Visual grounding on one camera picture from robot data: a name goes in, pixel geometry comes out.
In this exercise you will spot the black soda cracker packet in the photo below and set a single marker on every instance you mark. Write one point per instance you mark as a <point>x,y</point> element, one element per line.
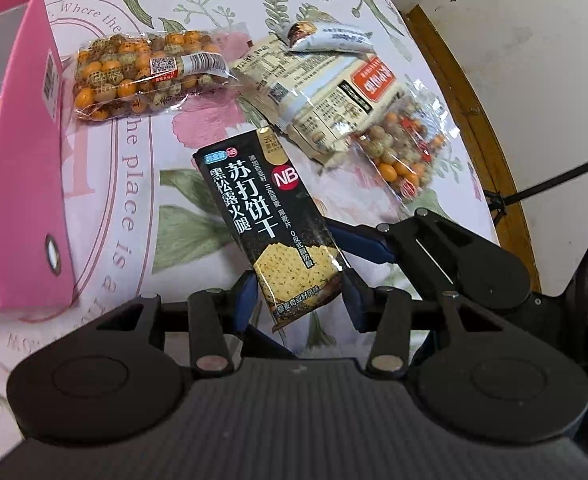
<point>274,220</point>

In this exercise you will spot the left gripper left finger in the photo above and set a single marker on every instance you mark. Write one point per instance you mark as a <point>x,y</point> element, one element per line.
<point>213,313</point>

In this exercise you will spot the white snack bar top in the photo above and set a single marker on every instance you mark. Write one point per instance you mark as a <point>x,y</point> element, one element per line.
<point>325,37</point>

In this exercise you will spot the small coated peanut bag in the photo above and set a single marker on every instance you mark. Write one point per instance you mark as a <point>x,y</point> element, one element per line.
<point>407,145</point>

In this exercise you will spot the large coated peanut bag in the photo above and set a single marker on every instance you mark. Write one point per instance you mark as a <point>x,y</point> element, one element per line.
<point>148,73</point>

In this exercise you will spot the pink storage box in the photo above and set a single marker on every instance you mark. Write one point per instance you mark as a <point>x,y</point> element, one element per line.
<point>35,262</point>

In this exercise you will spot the beige noodle packet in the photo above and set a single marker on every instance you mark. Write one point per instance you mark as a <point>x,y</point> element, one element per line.
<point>318,100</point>

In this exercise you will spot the floral bed sheet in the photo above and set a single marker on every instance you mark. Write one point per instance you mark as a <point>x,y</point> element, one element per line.
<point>138,216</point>

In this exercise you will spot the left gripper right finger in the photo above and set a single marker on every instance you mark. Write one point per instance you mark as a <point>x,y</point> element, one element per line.
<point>386,312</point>

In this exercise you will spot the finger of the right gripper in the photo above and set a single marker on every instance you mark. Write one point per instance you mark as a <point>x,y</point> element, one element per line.
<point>437,254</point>

